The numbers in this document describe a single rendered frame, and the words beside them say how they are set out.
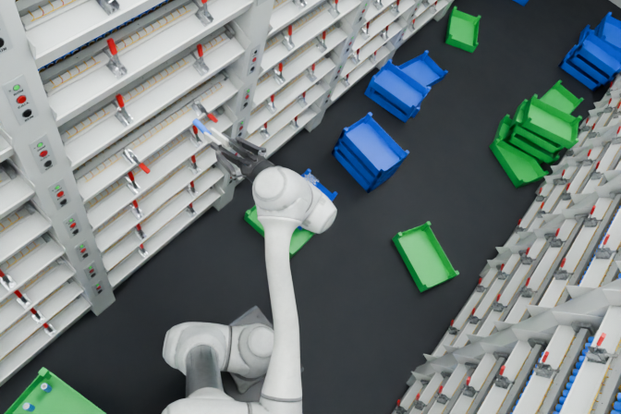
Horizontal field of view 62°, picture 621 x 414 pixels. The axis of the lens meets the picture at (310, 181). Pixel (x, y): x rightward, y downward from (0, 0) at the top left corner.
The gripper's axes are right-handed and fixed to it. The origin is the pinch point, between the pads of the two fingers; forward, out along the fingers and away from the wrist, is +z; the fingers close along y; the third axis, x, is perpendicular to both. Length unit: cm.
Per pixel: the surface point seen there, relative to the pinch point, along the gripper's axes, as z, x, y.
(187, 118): 18.0, 7.0, -3.8
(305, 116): 37, 79, -89
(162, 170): 21.6, 25.9, 6.7
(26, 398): 5, 57, 77
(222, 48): 16.0, -12.7, -18.5
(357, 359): -55, 119, -21
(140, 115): 12.5, -10.5, 14.2
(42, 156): 7.7, -20.5, 41.1
